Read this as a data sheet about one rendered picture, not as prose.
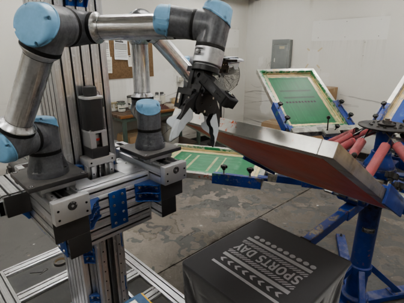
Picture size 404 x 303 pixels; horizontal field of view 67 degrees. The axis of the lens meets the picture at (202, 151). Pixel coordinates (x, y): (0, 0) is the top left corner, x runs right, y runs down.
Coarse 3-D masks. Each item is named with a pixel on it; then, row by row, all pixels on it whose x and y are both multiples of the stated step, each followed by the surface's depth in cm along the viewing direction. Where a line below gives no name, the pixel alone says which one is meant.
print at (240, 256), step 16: (256, 240) 131; (224, 256) 121; (240, 256) 121; (256, 256) 121; (272, 256) 121; (288, 256) 121; (240, 272) 112; (256, 272) 112; (272, 272) 112; (288, 272) 112; (304, 272) 112; (256, 288) 105; (272, 288) 105; (288, 288) 105
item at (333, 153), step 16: (176, 112) 107; (192, 128) 114; (224, 128) 90; (240, 128) 86; (256, 128) 83; (224, 144) 126; (272, 144) 80; (288, 144) 75; (304, 144) 72; (320, 144) 70; (336, 144) 68; (336, 160) 69; (352, 160) 75; (288, 176) 155; (352, 176) 80; (368, 176) 86; (336, 192) 139; (368, 192) 98; (384, 192) 101; (384, 208) 125
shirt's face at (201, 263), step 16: (256, 224) 144; (272, 224) 144; (224, 240) 131; (240, 240) 131; (272, 240) 131; (288, 240) 131; (304, 240) 131; (192, 256) 121; (208, 256) 121; (304, 256) 121; (320, 256) 121; (336, 256) 121; (208, 272) 113; (224, 272) 113; (320, 272) 113; (336, 272) 113; (224, 288) 105; (240, 288) 105; (304, 288) 105; (320, 288) 105
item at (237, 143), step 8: (200, 128) 105; (224, 136) 102; (232, 136) 95; (232, 144) 115; (240, 144) 105; (248, 144) 98; (240, 152) 131; (248, 152) 119; (256, 152) 110; (264, 152) 101; (256, 160) 137; (264, 160) 125; (272, 160) 113; (272, 168) 146; (280, 168) 132; (288, 168) 120; (296, 176) 138; (304, 176) 125; (312, 184) 145
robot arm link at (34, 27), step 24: (24, 24) 83; (48, 24) 82; (72, 24) 90; (24, 48) 86; (48, 48) 87; (24, 72) 90; (48, 72) 94; (24, 96) 94; (0, 120) 98; (24, 120) 98; (0, 144) 98; (24, 144) 102
